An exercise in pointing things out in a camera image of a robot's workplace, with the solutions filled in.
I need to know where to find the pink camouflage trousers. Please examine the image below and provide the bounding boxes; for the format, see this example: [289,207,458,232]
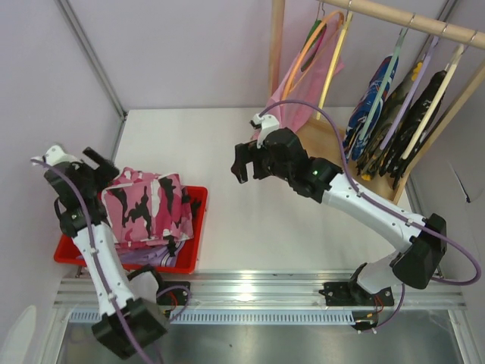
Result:
[101,167,197,245]

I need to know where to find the yellow hanger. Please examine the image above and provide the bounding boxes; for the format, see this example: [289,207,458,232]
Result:
[318,11,353,108]

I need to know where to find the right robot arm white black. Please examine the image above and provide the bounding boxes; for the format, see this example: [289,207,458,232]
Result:
[230,128,447,306]

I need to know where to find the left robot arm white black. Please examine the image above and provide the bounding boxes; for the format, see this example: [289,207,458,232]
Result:
[38,144,168,363]

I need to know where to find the blue patterned trousers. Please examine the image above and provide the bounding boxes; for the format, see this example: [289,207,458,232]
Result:
[343,55,399,161]

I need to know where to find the olive camouflage trousers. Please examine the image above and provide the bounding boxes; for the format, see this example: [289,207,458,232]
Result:
[357,61,423,181]

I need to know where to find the black patterned trousers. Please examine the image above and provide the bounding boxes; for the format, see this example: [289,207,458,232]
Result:
[380,70,447,190]

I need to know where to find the orange hanger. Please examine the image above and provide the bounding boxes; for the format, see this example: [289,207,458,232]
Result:
[281,11,345,100]

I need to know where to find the cream hanger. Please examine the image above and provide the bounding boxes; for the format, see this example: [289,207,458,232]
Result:
[401,44,465,160]

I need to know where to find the mint green hanger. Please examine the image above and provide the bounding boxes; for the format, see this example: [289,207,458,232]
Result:
[358,27,408,141]

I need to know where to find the purple hanger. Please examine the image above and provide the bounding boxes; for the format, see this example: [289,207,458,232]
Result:
[379,36,440,151]

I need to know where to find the wooden clothes rack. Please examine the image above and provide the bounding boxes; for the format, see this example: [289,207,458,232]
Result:
[269,1,484,202]

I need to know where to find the red plastic bin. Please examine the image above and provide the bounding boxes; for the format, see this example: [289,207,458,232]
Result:
[53,186,208,275]

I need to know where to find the plain pink garment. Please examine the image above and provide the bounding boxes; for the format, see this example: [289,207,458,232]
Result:
[266,16,342,132]

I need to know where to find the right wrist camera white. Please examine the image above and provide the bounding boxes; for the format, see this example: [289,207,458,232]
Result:
[250,114,280,149]

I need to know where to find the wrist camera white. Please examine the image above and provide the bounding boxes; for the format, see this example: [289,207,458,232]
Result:
[250,114,280,149]
[30,144,81,168]

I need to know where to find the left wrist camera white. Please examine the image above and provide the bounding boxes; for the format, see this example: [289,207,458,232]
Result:
[30,144,81,168]

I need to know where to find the aluminium mounting rail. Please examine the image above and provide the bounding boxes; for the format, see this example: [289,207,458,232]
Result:
[52,269,468,310]

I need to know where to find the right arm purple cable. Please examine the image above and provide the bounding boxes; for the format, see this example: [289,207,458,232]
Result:
[259,99,482,284]

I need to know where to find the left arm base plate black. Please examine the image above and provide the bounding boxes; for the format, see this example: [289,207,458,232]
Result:
[157,281,190,308]

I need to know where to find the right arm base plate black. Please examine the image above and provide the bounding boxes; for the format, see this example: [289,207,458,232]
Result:
[318,281,395,307]

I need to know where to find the white slotted cable duct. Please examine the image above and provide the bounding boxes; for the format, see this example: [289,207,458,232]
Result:
[70,309,361,325]

